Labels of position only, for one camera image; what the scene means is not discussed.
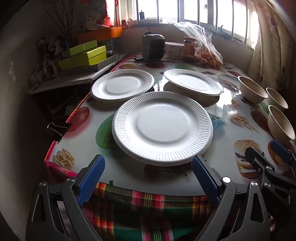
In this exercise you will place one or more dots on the green box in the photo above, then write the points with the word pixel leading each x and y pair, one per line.
pixel 80 49
pixel 88 58

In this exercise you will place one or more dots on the upper green box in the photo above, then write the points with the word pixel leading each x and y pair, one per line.
pixel 80 49

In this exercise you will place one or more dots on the white paper plate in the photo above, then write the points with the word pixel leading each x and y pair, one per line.
pixel 162 128
pixel 193 81
pixel 122 85

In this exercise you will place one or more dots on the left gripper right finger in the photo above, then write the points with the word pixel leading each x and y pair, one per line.
pixel 221 194

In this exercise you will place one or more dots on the beige paper bowl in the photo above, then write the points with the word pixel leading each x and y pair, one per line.
pixel 274 98
pixel 279 126
pixel 252 91

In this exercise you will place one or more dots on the grey small heater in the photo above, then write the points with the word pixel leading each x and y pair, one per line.
pixel 153 46

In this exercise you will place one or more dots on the person right hand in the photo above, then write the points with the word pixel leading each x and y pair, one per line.
pixel 271 224

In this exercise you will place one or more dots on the plastic bag of oranges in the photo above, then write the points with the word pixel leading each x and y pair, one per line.
pixel 205 53

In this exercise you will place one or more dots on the patterned curtain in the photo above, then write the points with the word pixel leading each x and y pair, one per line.
pixel 272 56

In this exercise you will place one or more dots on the lower green box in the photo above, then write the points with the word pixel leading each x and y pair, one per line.
pixel 88 58

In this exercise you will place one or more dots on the orange box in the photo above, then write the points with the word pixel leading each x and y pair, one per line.
pixel 99 35

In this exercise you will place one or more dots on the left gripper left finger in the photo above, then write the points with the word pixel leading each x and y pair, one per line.
pixel 78 190

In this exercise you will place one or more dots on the red label glass jar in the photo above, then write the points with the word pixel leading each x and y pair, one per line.
pixel 189 49

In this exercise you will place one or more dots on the grey side shelf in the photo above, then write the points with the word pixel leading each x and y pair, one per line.
pixel 81 78

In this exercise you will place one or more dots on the striped flat box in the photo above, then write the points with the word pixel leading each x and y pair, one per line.
pixel 91 68

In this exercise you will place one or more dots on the white paper cup container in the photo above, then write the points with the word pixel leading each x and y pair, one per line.
pixel 174 51

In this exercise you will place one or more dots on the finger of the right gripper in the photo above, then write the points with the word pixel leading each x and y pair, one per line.
pixel 280 154
pixel 258 162

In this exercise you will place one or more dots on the black binder clip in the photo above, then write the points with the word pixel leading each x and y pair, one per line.
pixel 59 130

